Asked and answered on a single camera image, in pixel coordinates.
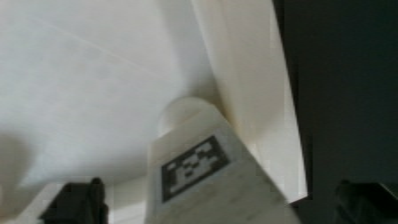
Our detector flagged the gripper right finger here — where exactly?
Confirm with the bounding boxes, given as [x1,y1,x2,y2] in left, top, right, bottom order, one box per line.
[334,181,398,224]

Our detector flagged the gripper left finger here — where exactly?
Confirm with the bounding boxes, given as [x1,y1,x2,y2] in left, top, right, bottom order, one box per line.
[16,178,112,224]

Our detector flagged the white leg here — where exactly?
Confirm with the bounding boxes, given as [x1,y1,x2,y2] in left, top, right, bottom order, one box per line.
[144,108,304,224]

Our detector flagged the white square tabletop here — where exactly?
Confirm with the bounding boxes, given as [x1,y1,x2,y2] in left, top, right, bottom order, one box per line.
[0,0,308,224]

